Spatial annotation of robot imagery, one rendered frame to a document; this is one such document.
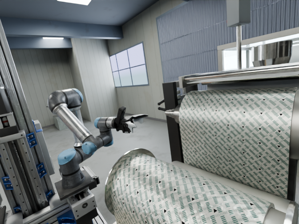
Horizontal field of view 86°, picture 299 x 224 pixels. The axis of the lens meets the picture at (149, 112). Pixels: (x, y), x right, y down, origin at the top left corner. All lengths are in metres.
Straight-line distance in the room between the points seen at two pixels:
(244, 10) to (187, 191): 0.66
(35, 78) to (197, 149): 7.56
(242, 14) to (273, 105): 0.44
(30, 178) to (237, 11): 1.43
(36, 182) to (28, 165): 0.13
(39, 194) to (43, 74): 6.74
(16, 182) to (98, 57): 6.19
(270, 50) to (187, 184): 0.68
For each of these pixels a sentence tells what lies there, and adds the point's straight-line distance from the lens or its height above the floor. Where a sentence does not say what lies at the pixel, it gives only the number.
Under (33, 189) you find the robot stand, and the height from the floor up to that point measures 0.85.
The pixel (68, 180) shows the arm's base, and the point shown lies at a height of 0.87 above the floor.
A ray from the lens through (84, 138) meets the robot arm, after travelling 1.02.
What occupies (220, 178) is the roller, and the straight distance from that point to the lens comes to 0.41.
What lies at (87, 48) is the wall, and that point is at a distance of 7.04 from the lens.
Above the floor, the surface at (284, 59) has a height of 1.46.
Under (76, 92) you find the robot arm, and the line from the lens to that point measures 1.24.
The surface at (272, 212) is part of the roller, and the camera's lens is 0.25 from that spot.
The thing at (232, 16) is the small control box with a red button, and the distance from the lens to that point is 0.74.
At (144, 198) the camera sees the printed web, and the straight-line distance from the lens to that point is 0.28.
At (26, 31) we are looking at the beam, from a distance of 5.43.
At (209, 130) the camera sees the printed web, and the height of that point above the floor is 1.32.
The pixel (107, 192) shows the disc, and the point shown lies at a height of 1.27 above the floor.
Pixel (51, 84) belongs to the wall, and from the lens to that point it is 7.84.
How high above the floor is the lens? 1.47
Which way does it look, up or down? 13 degrees down
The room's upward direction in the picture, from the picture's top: 8 degrees counter-clockwise
